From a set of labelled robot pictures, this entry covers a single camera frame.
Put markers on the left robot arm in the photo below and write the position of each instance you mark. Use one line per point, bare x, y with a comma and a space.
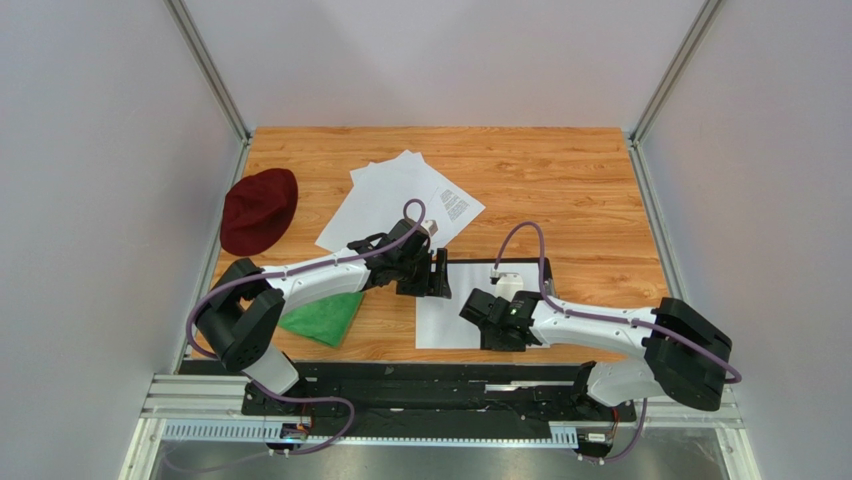
239, 316

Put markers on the frame post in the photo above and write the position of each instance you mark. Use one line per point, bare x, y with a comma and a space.
189, 30
698, 29

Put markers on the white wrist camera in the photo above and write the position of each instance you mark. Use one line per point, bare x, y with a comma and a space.
430, 227
506, 284

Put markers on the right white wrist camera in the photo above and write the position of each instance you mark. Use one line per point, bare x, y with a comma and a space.
506, 284

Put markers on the aluminium frame rail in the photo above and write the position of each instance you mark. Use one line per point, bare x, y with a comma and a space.
213, 396

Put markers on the right frame post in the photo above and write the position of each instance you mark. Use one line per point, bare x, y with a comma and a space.
698, 29

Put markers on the printed white paper sheet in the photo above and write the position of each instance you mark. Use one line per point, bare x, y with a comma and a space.
451, 207

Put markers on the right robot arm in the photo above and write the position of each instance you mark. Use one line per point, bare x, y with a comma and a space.
668, 350

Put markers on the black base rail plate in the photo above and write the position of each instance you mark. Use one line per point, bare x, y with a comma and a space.
501, 424

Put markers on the green cloth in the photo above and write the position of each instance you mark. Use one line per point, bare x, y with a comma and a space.
324, 321

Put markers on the slotted cable duct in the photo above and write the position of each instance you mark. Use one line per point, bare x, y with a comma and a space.
261, 431

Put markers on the dark red beret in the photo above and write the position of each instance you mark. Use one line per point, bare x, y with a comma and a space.
257, 211

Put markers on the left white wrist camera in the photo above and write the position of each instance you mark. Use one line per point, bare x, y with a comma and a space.
430, 227

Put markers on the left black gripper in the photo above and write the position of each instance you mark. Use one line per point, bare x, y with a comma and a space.
423, 287

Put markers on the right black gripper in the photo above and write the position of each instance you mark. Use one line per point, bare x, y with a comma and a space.
485, 315

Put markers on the left frame post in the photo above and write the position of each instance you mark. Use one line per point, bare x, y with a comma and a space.
189, 30

